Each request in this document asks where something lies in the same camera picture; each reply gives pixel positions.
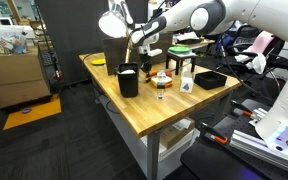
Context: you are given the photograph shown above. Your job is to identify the yellow floor mat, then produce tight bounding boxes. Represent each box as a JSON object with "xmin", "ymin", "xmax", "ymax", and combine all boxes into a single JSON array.
[{"xmin": 2, "ymin": 95, "xmax": 63, "ymax": 131}]

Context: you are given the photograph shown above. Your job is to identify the black trash bin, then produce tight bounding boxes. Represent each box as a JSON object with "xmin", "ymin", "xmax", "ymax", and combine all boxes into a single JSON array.
[{"xmin": 116, "ymin": 62, "xmax": 140, "ymax": 99}]

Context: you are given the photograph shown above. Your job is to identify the toy bread slice stack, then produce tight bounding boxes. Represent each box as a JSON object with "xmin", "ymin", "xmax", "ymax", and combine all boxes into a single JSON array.
[{"xmin": 150, "ymin": 75, "xmax": 174, "ymax": 89}]

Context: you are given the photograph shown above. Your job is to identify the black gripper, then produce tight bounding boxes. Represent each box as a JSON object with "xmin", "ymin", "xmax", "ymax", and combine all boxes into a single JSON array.
[{"xmin": 139, "ymin": 43, "xmax": 154, "ymax": 81}]

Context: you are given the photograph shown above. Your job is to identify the yellow round disc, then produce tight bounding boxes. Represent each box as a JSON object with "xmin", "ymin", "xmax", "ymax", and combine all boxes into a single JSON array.
[{"xmin": 90, "ymin": 58, "xmax": 107, "ymax": 66}]

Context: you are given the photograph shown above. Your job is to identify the white kitchen scale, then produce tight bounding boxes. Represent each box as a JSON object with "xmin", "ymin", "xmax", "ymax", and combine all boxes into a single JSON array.
[{"xmin": 168, "ymin": 50, "xmax": 197, "ymax": 58}]

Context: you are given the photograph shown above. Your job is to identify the green plastic plate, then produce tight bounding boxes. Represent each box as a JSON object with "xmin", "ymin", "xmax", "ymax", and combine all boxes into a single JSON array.
[{"xmin": 168, "ymin": 46, "xmax": 192, "ymax": 54}]

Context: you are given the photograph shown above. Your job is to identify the aluminium profile rail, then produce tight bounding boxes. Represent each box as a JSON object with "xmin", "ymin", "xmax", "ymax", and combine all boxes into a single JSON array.
[{"xmin": 229, "ymin": 129, "xmax": 288, "ymax": 176}]

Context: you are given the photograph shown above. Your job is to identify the black fabric tray box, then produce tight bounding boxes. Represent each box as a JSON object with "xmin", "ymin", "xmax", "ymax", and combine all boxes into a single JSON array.
[{"xmin": 194, "ymin": 70, "xmax": 228, "ymax": 91}]

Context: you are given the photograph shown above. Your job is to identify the white crumpled cloth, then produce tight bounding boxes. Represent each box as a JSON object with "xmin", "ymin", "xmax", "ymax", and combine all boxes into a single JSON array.
[{"xmin": 234, "ymin": 52, "xmax": 268, "ymax": 75}]

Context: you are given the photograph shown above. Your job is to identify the white box under table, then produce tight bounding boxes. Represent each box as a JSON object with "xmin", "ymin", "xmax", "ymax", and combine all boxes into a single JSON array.
[{"xmin": 157, "ymin": 128, "xmax": 202, "ymax": 163}]

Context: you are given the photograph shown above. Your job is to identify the clear plastic storage bin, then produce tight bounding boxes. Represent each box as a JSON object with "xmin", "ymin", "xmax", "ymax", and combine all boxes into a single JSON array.
[{"xmin": 0, "ymin": 24, "xmax": 29, "ymax": 56}]

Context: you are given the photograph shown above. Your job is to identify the cardboard box under table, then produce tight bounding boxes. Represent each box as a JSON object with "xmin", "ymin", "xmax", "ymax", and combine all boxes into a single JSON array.
[{"xmin": 159, "ymin": 117, "xmax": 196, "ymax": 150}]

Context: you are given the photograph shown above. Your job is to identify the dark wooden board panel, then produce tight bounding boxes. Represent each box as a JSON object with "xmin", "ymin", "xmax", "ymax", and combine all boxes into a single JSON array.
[{"xmin": 102, "ymin": 32, "xmax": 174, "ymax": 76}]

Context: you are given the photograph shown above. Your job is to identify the white paper carton box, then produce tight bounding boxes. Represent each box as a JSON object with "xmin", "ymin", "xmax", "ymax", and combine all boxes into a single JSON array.
[{"xmin": 179, "ymin": 68, "xmax": 195, "ymax": 94}]

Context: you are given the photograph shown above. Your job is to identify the black orange handled clamp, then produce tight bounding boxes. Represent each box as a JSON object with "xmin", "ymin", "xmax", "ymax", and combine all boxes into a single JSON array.
[
  {"xmin": 230, "ymin": 99, "xmax": 256, "ymax": 118},
  {"xmin": 198, "ymin": 122, "xmax": 229, "ymax": 146}
]

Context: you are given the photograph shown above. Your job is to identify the office chair with pink cloth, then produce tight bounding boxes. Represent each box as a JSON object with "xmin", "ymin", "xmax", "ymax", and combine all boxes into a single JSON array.
[{"xmin": 233, "ymin": 24, "xmax": 287, "ymax": 69}]

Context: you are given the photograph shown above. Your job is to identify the dark wooden small stool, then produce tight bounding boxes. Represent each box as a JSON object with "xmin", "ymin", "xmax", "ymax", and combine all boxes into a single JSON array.
[{"xmin": 165, "ymin": 52, "xmax": 199, "ymax": 76}]

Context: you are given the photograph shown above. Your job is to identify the large cardboard box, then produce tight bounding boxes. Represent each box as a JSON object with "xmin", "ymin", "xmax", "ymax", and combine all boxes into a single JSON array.
[{"xmin": 0, "ymin": 46, "xmax": 53, "ymax": 109}]

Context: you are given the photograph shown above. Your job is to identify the black perforated breadboard table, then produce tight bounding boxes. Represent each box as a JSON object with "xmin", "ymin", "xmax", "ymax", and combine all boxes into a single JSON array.
[{"xmin": 179, "ymin": 98, "xmax": 288, "ymax": 180}]

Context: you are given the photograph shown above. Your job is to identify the clear glass with label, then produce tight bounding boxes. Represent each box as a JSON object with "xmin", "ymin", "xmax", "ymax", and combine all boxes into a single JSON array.
[{"xmin": 156, "ymin": 70, "xmax": 167, "ymax": 101}]

